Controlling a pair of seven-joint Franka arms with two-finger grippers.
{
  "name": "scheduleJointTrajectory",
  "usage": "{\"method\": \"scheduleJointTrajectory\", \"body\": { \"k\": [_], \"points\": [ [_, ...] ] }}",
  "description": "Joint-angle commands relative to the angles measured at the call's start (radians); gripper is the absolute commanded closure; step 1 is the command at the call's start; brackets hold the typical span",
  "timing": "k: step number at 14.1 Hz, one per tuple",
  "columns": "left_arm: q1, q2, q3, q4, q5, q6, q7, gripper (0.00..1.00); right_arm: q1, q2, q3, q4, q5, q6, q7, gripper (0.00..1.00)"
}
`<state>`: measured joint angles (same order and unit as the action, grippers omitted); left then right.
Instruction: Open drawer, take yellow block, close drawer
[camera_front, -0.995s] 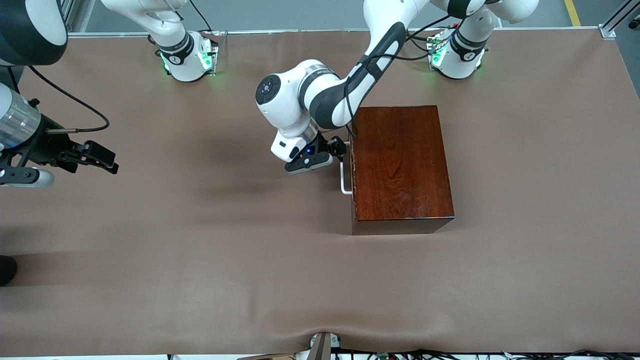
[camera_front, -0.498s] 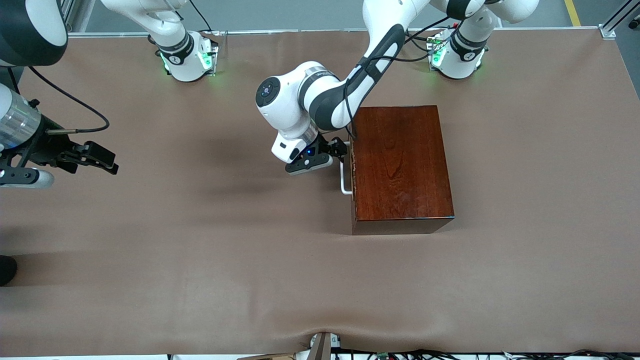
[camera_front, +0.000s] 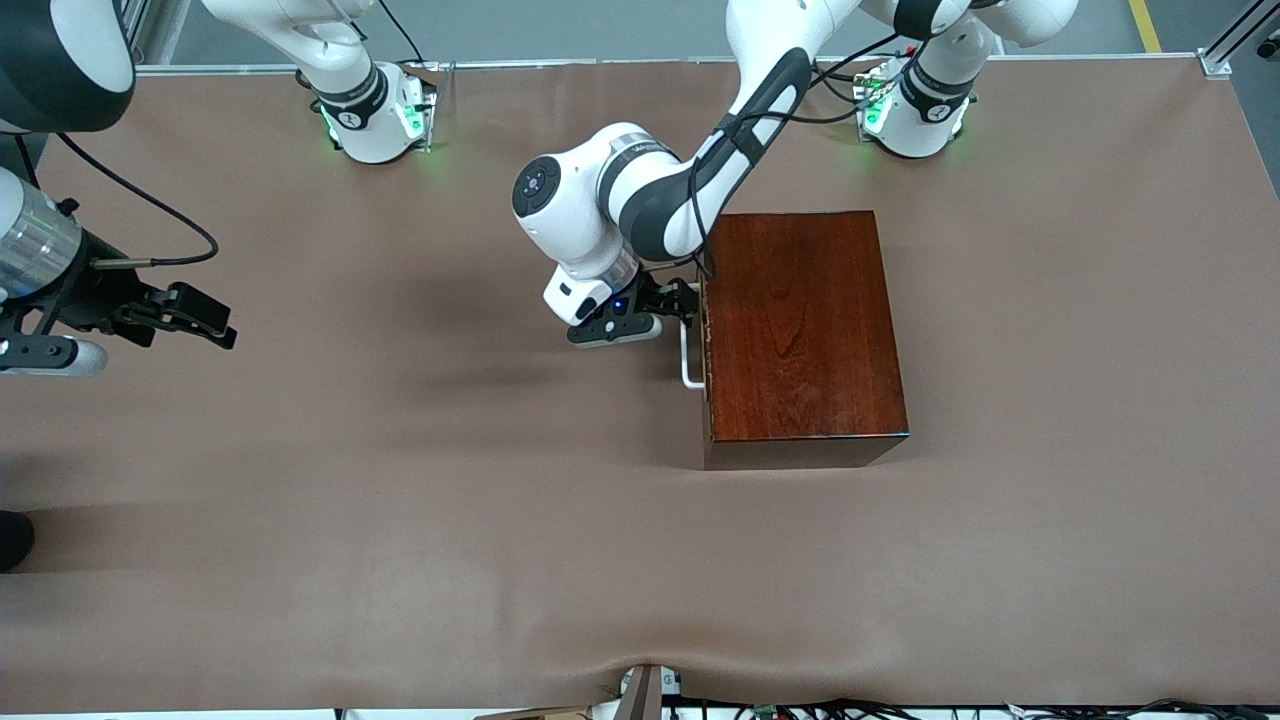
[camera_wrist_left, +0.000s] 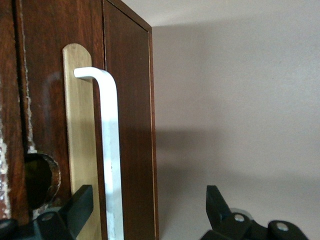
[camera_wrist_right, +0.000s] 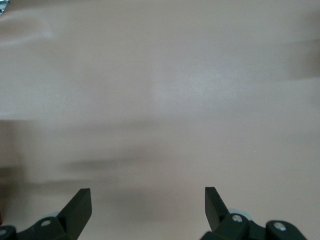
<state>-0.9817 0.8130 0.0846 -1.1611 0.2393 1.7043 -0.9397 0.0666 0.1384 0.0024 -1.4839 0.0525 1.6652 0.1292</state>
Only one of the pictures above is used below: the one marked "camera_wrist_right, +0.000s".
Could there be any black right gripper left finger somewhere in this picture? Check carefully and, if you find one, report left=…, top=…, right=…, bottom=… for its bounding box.
left=0, top=188, right=93, bottom=240

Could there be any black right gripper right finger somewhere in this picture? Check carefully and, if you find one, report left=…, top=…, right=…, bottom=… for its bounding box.
left=201, top=186, right=311, bottom=240

